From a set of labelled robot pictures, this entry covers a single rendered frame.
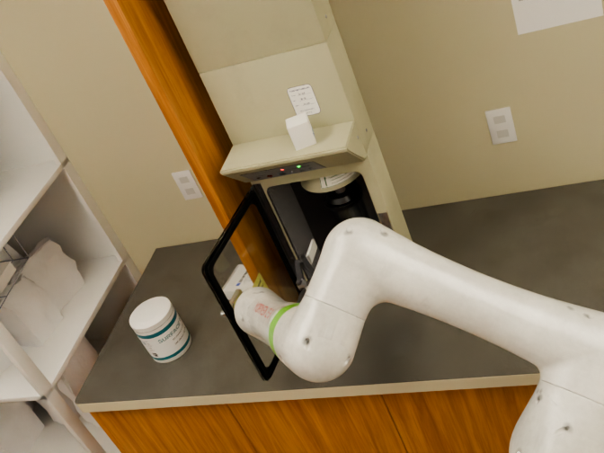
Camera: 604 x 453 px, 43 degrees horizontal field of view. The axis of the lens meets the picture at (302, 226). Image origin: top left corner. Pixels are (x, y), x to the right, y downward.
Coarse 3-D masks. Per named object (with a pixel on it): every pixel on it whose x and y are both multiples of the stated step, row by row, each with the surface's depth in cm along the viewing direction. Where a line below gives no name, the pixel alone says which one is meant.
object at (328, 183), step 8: (328, 176) 191; (336, 176) 191; (344, 176) 191; (352, 176) 192; (304, 184) 197; (312, 184) 194; (320, 184) 192; (328, 184) 191; (336, 184) 191; (344, 184) 191; (320, 192) 193
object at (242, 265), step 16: (256, 208) 193; (240, 224) 186; (256, 224) 193; (240, 240) 186; (256, 240) 192; (208, 256) 174; (224, 256) 179; (240, 256) 185; (256, 256) 192; (272, 256) 199; (224, 272) 179; (240, 272) 185; (256, 272) 192; (272, 272) 199; (288, 272) 206; (224, 288) 179; (240, 288) 185; (272, 288) 198; (288, 288) 205; (272, 352) 196; (256, 368) 190
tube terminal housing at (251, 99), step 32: (256, 64) 172; (288, 64) 170; (320, 64) 168; (224, 96) 179; (256, 96) 177; (288, 96) 175; (320, 96) 173; (352, 96) 177; (256, 128) 183; (384, 192) 190
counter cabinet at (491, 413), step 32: (96, 416) 229; (128, 416) 225; (160, 416) 222; (192, 416) 218; (224, 416) 215; (256, 416) 212; (288, 416) 209; (320, 416) 206; (352, 416) 203; (384, 416) 200; (416, 416) 197; (448, 416) 194; (480, 416) 192; (512, 416) 189; (128, 448) 237; (160, 448) 233; (192, 448) 229; (224, 448) 225; (256, 448) 222; (288, 448) 218; (320, 448) 215; (352, 448) 212; (384, 448) 209; (416, 448) 206; (448, 448) 203; (480, 448) 200
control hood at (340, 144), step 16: (320, 128) 178; (336, 128) 175; (352, 128) 173; (240, 144) 186; (256, 144) 183; (272, 144) 180; (288, 144) 177; (320, 144) 172; (336, 144) 169; (352, 144) 171; (240, 160) 180; (256, 160) 177; (272, 160) 174; (288, 160) 172; (304, 160) 172; (320, 160) 174; (336, 160) 176; (352, 160) 177; (240, 176) 183
